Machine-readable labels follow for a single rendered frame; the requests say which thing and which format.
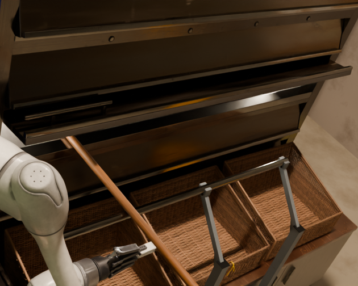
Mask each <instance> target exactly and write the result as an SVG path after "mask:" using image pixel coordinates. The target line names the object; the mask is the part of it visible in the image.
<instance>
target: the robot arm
mask: <svg viewBox="0 0 358 286"><path fill-rule="evenodd" d="M0 210H2V211H4V212H5V213H7V214H8V215H10V216H12V217H13V218H15V219H17V220H18V221H22V222H23V224H24V226H25V228H26V229H27V230H28V231H29V232H30V233H31V235H32V236H33V237H34V239H35V240H36V242H37V244H38V247H39V249H40V251H41V253H42V256H43V258H44V260H45V262H46V265H47V267H48V270H46V271H44V272H42V273H40V274H39V275H37V276H35V277H34V278H32V279H31V280H30V282H29V283H28V285H27V286H96V285H97V284H98V282H100V281H102V280H105V279H107V278H109V279H111V278H112V277H113V276H114V275H116V274H118V273H120V272H121V271H123V270H125V269H126V268H129V267H131V266H132V265H134V264H135V262H134V261H136V260H137V259H138V258H141V257H143V256H146V255H148V254H150V253H153V252H155V249H156V246H155V245H154V244H153V243H152V242H148V243H146V244H143V245H141V246H137V244H135V243H134V244H130V245H126V246H121V247H114V248H113V250H114V251H113V253H112V254H109V255H107V256H105V257H103V256H95V257H93V258H91V259H89V258H84V259H81V260H79V261H77V262H73V263H72V260H71V258H70V255H69V252H68V249H67V247H66V244H65V241H64V236H63V231H64V228H65V224H66V222H67V219H68V210H69V200H68V193H67V190H66V186H65V183H64V181H63V179H62V177H61V175H60V174H59V172H58V171H57V170H56V169H55V168H54V167H53V166H51V165H50V164H48V163H46V162H44V161H41V160H38V159H36V158H35V157H33V156H31V155H29V154H28V153H26V152H25V151H23V150H22V149H21V148H19V147H18V146H17V145H15V144H14V143H12V142H10V141H9V140H7V139H5V138H3V137H1V136H0Z"/></svg>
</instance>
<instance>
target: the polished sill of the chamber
mask: <svg viewBox="0 0 358 286"><path fill-rule="evenodd" d="M311 93H312V91H311V90H310V89H308V88H307V87H306V86H301V87H296V88H292V89H287V90H282V91H278V92H273V93H269V94H264V95H259V96H254V97H251V98H247V99H241V100H236V101H233V102H228V103H223V104H219V105H215V106H210V107H205V108H200V109H197V110H192V111H187V112H182V113H177V114H174V115H169V116H164V117H159V118H156V119H151V120H146V121H141V122H138V123H133V124H128V125H123V126H119V127H115V128H110V129H105V130H102V131H97V132H92V133H87V134H82V135H79V136H75V137H76V138H77V139H78V140H79V142H80V143H81V144H82V146H83V147H84V148H85V149H86V150H87V151H91V150H95V149H99V148H104V147H107V146H111V145H116V144H120V143H123V142H128V141H132V140H137V139H140V138H144V137H149V136H153V135H156V134H160V133H165V132H170V131H174V130H177V129H181V128H186V127H191V126H194V125H198V124H202V123H206V122H210V121H214V120H219V119H223V118H226V117H231V116H235V115H240V114H243V113H247V112H252V111H256V110H260V109H263V108H268V107H273V106H277V105H280V104H284V103H289V102H293V101H296V100H301V99H305V98H309V97H310V95H311ZM21 149H22V150H23V151H25V152H26V153H28V154H29V155H31V156H33V157H35V158H36V159H38V160H41V161H44V162H46V161H50V160H53V159H58V158H62V157H67V156H70V155H74V154H78V152H77V151H76V149H75V148H74V147H73V146H72V145H71V143H70V142H69V141H68V140H67V139H66V138H64V139H60V140H56V141H51V142H46V143H42V144H37V145H32V146H28V147H25V148H21Z"/></svg>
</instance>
